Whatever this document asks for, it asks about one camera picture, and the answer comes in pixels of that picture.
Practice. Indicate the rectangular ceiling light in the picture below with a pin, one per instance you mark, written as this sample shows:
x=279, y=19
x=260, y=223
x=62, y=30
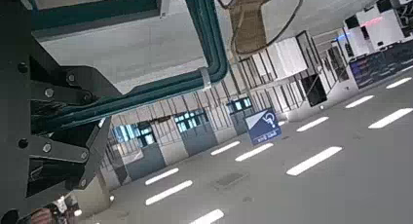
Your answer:
x=389, y=118
x=168, y=192
x=254, y=152
x=313, y=160
x=312, y=124
x=398, y=82
x=358, y=101
x=161, y=176
x=207, y=217
x=225, y=148

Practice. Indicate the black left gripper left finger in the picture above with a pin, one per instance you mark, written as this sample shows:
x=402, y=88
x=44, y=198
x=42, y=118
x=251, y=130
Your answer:
x=58, y=152

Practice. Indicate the teal plastic crate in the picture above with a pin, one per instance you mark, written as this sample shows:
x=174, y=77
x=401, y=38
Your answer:
x=207, y=39

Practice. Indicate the blue accessibility sign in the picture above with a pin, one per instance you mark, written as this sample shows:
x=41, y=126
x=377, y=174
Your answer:
x=263, y=128

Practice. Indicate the white shelf units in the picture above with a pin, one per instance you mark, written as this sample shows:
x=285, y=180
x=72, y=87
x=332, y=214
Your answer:
x=380, y=29

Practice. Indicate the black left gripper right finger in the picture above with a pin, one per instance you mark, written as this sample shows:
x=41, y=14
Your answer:
x=78, y=84

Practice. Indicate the beige table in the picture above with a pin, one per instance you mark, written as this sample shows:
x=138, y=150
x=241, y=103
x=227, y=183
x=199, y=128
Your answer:
x=250, y=26

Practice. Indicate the dark display wall panel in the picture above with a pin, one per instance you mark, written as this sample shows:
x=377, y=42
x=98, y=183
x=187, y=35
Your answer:
x=380, y=66

